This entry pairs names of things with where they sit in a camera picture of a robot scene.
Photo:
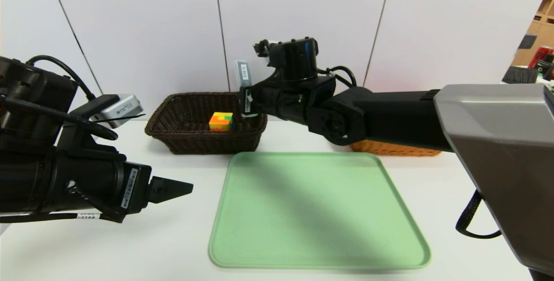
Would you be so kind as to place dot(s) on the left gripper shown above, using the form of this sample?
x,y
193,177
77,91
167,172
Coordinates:
x,y
133,189

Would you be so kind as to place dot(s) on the red can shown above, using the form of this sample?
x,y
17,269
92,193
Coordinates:
x,y
541,55

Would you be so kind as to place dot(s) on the dark brown wicker basket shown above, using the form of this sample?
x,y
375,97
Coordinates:
x,y
194,142

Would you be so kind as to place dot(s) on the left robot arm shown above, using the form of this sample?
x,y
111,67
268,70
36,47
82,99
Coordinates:
x,y
39,181

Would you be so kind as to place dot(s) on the wooden shelf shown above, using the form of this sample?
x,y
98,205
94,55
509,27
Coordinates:
x,y
543,30

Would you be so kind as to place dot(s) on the black box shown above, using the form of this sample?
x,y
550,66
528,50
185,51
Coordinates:
x,y
544,69

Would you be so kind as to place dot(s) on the grey pen case with barcode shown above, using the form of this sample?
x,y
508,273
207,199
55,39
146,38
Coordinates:
x,y
243,73

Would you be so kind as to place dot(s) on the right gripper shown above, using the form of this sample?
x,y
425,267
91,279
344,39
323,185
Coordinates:
x,y
248,100

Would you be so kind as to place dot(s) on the orange wicker basket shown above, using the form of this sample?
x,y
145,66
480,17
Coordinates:
x,y
394,149

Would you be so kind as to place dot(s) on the small dark wicker basket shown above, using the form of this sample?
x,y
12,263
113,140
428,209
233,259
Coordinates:
x,y
518,75

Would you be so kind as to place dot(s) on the colourful puzzle cube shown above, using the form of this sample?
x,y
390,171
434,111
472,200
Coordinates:
x,y
220,121

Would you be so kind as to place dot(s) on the green plastic tray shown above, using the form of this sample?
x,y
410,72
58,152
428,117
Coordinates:
x,y
320,220

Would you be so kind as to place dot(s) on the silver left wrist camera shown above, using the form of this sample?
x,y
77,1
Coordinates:
x,y
121,108

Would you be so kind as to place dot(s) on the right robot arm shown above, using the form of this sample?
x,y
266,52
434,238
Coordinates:
x,y
402,116

